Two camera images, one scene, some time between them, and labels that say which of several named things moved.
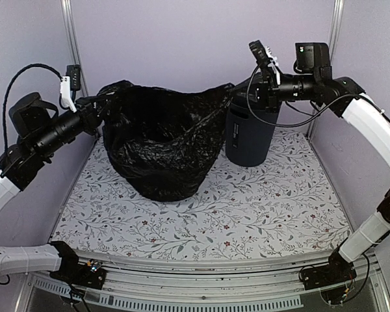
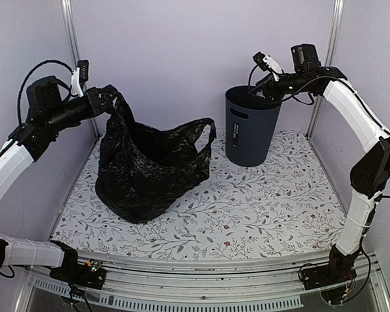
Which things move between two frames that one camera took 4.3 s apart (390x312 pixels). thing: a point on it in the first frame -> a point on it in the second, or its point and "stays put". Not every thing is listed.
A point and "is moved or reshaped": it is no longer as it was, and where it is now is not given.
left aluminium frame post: (72, 32) stays put
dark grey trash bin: (249, 134) stays put
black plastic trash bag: (164, 143) is moved or reshaped
